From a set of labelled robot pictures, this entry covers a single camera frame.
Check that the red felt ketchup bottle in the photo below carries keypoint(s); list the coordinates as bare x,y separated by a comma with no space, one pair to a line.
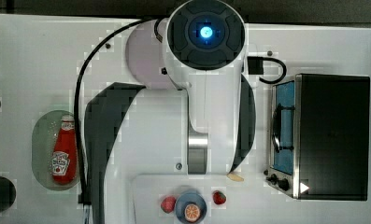
64,155

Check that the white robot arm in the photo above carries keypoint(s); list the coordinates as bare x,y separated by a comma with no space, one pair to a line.
186,114

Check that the grey-green oval strainer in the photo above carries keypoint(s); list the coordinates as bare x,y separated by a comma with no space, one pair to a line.
44,135

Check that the beige peanut toy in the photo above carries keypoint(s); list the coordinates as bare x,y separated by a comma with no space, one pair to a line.
235,177

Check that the blue bowl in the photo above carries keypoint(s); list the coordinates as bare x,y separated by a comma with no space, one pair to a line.
190,197

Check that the white cutting board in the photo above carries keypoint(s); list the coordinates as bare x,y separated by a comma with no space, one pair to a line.
249,202

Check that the right red strawberry toy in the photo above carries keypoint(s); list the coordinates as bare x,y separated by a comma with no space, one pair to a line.
219,197

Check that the red strawberry toy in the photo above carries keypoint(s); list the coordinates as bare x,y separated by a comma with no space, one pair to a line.
168,204
219,197

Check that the left red strawberry toy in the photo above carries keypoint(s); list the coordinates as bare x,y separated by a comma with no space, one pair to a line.
168,204

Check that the orange slice toy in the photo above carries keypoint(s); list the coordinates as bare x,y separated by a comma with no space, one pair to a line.
192,212

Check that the silver black toaster oven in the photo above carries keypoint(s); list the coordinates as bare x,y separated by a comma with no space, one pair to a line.
319,137

